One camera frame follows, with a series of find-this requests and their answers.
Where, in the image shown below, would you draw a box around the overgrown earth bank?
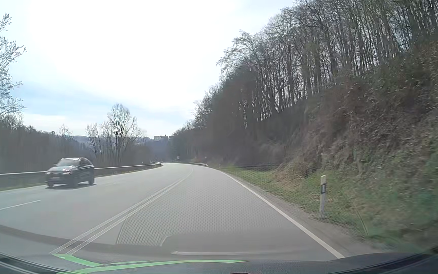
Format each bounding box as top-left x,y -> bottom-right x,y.
272,23 -> 438,214

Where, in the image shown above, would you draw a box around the road markings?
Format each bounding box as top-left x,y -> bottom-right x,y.
0,164 -> 346,259

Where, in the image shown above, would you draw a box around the white roadside marker post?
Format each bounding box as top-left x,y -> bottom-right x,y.
319,175 -> 327,219

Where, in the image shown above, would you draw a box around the row of bare trees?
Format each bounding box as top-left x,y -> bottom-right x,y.
0,14 -> 155,176

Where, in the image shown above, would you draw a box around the grass verge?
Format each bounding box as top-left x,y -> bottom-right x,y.
219,164 -> 438,252

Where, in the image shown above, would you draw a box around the grey metal guard rail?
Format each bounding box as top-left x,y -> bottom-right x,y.
0,162 -> 162,192

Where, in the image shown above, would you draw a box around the dark grey car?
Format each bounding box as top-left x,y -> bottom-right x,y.
45,157 -> 96,189

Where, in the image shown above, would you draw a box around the wood of bare trees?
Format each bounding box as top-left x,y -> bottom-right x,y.
169,0 -> 438,165

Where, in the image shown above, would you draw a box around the grey asphalt road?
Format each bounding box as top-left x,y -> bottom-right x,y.
0,162 -> 379,263

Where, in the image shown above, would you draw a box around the car's own bonnet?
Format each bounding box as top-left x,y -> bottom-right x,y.
0,244 -> 438,274

